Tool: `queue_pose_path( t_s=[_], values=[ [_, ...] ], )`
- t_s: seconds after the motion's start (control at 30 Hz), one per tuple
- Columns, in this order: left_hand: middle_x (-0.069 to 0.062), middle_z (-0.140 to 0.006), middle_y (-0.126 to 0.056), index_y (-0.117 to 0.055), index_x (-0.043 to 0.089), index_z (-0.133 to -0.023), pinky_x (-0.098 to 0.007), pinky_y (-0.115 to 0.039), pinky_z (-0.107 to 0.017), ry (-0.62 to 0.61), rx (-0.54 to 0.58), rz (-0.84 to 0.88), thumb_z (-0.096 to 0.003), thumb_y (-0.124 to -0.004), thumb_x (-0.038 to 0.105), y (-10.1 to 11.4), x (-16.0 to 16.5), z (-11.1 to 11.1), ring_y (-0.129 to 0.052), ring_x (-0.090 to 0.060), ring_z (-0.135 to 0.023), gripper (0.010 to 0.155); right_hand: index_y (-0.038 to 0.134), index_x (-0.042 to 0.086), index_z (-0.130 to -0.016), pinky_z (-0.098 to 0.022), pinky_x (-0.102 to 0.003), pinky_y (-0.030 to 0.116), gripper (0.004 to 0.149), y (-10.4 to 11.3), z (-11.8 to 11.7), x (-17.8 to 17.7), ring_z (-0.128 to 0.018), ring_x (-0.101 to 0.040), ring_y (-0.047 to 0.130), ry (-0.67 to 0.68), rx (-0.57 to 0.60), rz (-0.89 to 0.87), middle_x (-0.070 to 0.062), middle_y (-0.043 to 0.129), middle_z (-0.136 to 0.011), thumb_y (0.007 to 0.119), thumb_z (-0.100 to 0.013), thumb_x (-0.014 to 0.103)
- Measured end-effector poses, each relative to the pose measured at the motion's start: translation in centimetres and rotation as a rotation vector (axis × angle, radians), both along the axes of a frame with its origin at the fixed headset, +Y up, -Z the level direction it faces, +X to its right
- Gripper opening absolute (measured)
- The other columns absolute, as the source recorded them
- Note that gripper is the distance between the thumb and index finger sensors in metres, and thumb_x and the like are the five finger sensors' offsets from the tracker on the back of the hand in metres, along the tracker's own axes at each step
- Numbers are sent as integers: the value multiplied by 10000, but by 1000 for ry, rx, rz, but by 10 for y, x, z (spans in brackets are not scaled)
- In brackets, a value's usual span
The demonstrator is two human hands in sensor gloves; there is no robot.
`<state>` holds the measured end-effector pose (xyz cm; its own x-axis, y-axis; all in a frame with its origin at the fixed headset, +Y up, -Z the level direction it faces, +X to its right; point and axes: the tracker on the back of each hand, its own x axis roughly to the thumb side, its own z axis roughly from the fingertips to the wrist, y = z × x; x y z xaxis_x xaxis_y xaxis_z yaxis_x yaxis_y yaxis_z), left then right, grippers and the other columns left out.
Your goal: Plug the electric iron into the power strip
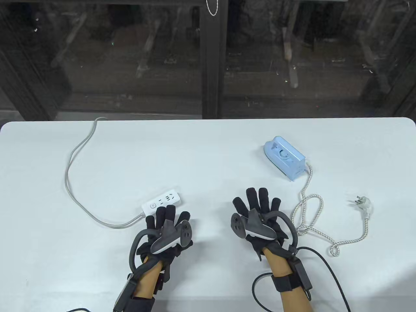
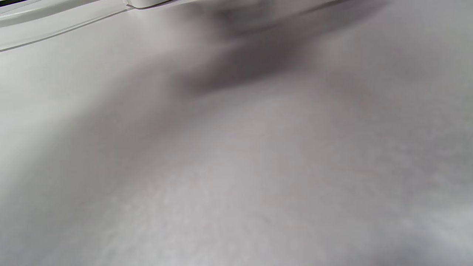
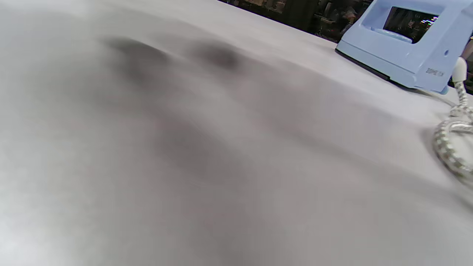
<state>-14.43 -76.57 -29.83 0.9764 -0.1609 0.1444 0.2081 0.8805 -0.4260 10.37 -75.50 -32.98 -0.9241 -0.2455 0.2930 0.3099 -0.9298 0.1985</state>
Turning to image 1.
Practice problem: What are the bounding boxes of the grey hand controller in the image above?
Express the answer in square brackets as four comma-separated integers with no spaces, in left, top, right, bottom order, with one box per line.
[129,220,193,277]
[231,210,299,248]

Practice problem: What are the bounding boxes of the light blue electric iron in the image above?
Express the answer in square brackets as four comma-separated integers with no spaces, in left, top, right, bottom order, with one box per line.
[263,136,307,181]

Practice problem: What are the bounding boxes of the grey power strip cable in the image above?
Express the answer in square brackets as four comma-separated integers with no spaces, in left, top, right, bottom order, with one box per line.
[65,117,147,229]

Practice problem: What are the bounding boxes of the white power strip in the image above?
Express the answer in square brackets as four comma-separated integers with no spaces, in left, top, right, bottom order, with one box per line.
[142,187,182,215]

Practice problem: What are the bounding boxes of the grey left hand controller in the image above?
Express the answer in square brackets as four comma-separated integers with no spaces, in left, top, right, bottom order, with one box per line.
[129,220,193,277]

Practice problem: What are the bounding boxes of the dark window frame post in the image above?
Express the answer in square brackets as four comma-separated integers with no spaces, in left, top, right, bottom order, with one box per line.
[200,0,228,119]

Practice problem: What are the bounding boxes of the black left wrist strap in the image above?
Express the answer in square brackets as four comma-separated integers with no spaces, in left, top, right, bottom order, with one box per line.
[113,272,163,312]

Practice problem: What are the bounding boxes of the grey right hand controller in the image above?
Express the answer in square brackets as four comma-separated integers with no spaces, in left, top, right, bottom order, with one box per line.
[231,210,299,248]

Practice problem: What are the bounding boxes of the person's left hand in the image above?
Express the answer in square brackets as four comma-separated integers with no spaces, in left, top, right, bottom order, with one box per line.
[136,205,194,283]

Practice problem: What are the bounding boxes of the person's left forearm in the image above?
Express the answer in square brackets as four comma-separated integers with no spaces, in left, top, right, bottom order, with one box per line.
[114,257,164,312]

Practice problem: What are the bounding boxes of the white braided iron cord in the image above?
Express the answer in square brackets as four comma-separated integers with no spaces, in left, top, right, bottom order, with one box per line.
[290,162,374,256]

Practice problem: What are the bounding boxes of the black right wrist strap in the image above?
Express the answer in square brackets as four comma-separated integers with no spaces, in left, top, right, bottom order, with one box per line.
[272,255,313,293]

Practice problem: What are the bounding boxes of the black wrist strap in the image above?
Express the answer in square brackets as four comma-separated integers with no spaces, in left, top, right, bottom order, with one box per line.
[113,272,163,312]
[272,255,313,293]

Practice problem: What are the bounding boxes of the person's right hand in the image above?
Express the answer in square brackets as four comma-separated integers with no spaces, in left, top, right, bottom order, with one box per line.
[232,188,290,262]

